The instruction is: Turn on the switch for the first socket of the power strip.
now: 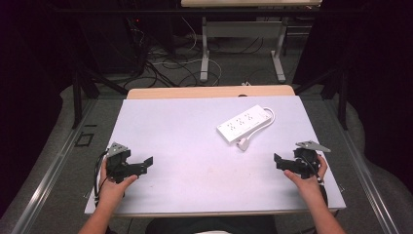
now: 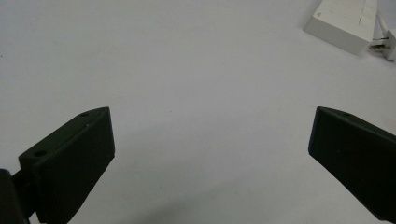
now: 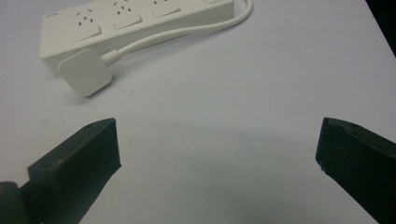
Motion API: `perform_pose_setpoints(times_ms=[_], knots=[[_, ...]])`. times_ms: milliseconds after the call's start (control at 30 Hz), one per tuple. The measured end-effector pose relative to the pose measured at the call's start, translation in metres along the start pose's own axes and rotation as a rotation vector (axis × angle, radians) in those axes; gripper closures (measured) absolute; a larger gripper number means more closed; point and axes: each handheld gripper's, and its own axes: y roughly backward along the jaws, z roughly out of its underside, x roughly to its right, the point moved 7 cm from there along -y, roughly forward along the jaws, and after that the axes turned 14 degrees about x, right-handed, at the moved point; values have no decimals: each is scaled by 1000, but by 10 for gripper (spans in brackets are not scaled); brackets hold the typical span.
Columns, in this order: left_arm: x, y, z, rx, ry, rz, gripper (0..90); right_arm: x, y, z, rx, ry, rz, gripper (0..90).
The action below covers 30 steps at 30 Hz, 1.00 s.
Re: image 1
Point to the person's dark clothed torso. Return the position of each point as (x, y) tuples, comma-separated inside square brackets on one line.
[(211, 225)]

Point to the white power strip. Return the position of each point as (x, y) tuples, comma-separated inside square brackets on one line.
[(244, 124)]

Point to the aluminium floor rail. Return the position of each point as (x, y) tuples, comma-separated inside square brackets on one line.
[(48, 177), (367, 175)]

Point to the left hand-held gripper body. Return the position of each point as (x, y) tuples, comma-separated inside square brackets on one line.
[(117, 162)]

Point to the white power plug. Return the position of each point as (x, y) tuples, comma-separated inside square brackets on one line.
[(243, 144)]

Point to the black computer tower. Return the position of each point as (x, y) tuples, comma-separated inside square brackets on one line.
[(110, 42)]

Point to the black metal stand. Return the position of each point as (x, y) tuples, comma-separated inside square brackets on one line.
[(341, 97), (78, 97)]

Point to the white metal frame desk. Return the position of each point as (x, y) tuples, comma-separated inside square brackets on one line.
[(242, 29)]

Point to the person's right hand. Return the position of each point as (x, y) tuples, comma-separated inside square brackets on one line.
[(307, 183)]

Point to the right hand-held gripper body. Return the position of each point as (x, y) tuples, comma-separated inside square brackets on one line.
[(304, 161)]

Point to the person's left hand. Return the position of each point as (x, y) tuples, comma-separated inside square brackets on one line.
[(112, 190)]

